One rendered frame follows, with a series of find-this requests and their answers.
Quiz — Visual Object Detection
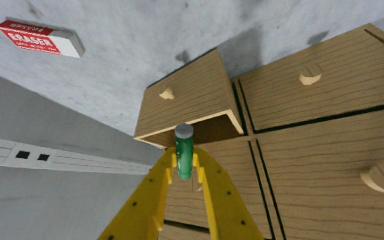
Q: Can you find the green battery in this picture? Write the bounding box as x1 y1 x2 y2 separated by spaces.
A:
175 123 193 180

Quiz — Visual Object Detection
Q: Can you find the red and white eraser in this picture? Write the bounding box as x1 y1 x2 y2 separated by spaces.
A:
0 20 85 58

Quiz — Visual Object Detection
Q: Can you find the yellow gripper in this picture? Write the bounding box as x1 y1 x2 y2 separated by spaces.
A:
97 147 264 240

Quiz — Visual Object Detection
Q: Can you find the tan wooden chest of drawers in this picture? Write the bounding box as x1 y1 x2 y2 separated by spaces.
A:
163 23 384 240

